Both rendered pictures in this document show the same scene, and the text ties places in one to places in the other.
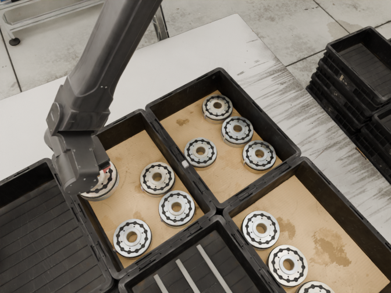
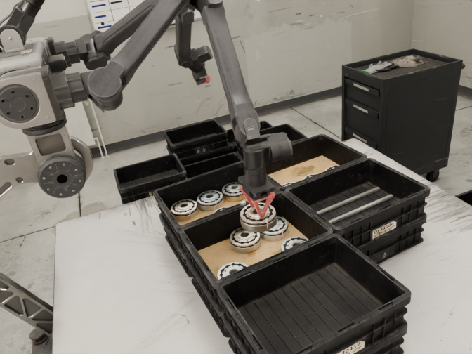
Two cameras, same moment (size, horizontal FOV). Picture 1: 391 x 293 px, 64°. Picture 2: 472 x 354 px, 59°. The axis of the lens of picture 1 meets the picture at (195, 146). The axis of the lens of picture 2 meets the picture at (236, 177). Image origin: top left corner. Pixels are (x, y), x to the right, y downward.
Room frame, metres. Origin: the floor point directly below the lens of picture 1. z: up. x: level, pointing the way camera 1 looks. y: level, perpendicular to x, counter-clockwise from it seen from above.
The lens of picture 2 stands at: (0.12, 1.20, 1.71)
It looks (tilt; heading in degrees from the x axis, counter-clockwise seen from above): 29 degrees down; 282
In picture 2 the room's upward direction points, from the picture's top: 8 degrees counter-clockwise
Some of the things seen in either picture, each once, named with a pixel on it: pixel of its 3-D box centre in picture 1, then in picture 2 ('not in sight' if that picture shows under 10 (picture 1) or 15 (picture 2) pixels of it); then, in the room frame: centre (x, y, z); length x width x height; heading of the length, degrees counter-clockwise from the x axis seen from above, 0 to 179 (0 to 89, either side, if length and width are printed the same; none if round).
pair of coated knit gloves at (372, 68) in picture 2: not in sight; (377, 67); (-0.32, -1.69, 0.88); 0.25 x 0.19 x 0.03; 29
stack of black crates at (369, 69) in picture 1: (355, 89); (156, 201); (1.10, -0.87, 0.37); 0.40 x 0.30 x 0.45; 29
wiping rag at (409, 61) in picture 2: not in sight; (409, 60); (-0.54, -1.78, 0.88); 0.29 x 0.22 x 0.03; 29
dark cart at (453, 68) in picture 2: not in sight; (395, 125); (-0.46, -1.68, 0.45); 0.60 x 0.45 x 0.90; 29
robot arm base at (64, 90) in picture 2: not in sight; (67, 89); (0.71, 0.28, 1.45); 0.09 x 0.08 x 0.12; 119
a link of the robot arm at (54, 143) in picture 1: (66, 143); (256, 155); (0.27, 0.23, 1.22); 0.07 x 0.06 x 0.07; 28
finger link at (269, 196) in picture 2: not in sight; (258, 199); (0.27, 0.24, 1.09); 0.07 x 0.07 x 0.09; 33
